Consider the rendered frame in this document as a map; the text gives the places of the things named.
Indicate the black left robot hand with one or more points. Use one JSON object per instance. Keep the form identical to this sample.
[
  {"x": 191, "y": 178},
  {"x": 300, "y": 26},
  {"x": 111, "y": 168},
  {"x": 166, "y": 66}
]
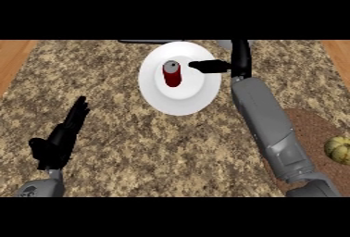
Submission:
[{"x": 60, "y": 145}]

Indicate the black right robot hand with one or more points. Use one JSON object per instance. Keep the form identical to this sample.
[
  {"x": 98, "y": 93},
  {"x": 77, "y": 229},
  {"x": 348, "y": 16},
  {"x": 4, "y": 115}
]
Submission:
[{"x": 241, "y": 61}]

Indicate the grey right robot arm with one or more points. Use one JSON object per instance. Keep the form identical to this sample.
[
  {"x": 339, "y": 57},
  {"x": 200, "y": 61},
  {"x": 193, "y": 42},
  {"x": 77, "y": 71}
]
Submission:
[{"x": 274, "y": 132}]

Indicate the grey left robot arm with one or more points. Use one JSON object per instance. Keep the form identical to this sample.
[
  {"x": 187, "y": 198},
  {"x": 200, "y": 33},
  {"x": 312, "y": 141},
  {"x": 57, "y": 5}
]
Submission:
[{"x": 43, "y": 186}]

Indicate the white round plate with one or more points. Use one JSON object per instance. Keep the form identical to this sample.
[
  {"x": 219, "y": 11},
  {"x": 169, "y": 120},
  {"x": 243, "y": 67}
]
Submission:
[{"x": 181, "y": 78}]

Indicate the red can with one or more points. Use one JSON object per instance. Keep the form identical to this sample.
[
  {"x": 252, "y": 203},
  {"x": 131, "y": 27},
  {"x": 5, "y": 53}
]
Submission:
[{"x": 172, "y": 74}]

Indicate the brown round placemat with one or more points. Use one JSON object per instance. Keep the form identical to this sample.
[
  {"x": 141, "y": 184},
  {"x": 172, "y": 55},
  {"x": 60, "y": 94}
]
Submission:
[{"x": 320, "y": 148}]

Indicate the grey rounded object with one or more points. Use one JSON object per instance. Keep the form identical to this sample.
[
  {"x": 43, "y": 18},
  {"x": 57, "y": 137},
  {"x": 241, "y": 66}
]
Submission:
[{"x": 225, "y": 43}]

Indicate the green yellow squash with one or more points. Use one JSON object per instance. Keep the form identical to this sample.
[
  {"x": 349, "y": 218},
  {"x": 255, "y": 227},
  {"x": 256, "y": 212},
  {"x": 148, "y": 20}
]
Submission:
[{"x": 339, "y": 150}]

